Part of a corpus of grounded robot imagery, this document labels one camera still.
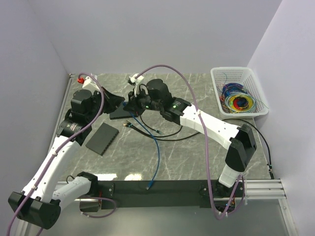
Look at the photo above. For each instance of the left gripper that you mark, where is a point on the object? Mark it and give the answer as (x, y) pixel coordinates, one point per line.
(112, 100)

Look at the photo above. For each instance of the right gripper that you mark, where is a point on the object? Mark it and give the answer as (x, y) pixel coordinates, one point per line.
(133, 102)

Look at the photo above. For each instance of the black network switch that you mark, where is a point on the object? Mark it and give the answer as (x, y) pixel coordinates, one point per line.
(102, 139)
(120, 113)

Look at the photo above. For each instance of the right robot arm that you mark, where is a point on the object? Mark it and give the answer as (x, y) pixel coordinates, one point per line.
(239, 141)

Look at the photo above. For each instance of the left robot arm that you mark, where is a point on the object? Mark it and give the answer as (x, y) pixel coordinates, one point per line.
(39, 203)

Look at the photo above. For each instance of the white plastic basket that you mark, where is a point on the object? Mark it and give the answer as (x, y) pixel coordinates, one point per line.
(238, 92)

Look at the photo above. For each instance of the black base beam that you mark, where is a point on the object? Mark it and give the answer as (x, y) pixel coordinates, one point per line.
(163, 193)

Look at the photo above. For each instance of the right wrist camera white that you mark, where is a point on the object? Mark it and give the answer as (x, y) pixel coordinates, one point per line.
(135, 79)

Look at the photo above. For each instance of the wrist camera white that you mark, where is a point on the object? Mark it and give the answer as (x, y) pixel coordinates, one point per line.
(88, 83)
(135, 79)

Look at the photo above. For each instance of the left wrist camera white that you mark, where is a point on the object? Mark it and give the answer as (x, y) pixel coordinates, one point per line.
(88, 83)

